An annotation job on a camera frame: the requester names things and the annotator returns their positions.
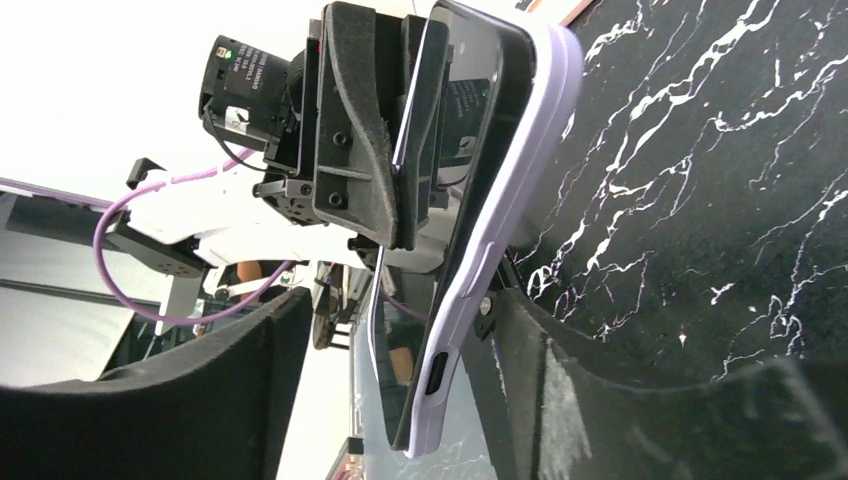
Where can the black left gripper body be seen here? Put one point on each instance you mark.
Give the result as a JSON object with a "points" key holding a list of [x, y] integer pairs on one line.
{"points": [[267, 104]]}

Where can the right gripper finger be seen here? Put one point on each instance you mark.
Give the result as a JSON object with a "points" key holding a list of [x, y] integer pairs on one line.
{"points": [[555, 405], [217, 407]]}

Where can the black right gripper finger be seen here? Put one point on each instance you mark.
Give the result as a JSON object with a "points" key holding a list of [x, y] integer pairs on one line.
{"points": [[416, 154], [363, 78]]}

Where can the lilac phone case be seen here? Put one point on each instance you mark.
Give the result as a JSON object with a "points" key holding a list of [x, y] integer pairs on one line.
{"points": [[503, 218]]}

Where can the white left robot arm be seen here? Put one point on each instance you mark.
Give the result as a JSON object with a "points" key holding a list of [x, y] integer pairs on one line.
{"points": [[185, 226]]}

